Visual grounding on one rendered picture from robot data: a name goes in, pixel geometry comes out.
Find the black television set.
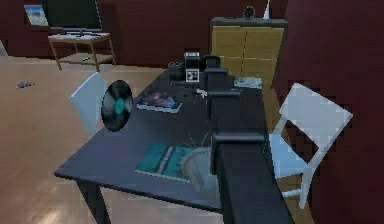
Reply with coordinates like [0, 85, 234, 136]
[41, 0, 103, 36]

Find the black round clock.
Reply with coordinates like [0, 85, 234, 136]
[242, 5, 257, 20]

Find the black vinyl record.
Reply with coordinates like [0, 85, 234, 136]
[100, 79, 134, 133]

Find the yellow wooden cabinet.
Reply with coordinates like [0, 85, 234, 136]
[209, 16, 289, 89]

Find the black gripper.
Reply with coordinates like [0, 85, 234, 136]
[167, 60, 188, 87]

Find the small colourful floor object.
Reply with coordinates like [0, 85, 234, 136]
[15, 80, 36, 90]

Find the light wooden television stand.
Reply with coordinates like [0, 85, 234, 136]
[47, 31, 117, 73]

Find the white statuette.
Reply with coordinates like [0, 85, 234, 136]
[262, 0, 272, 20]

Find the teal book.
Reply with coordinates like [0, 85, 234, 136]
[134, 142, 198, 184]

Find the dark grey table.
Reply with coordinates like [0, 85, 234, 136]
[54, 68, 279, 224]

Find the white chair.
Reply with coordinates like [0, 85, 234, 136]
[268, 82, 354, 211]
[68, 72, 108, 138]

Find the framed picture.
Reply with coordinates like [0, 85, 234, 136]
[23, 4, 50, 27]

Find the purple book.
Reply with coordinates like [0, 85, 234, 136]
[136, 91, 184, 115]

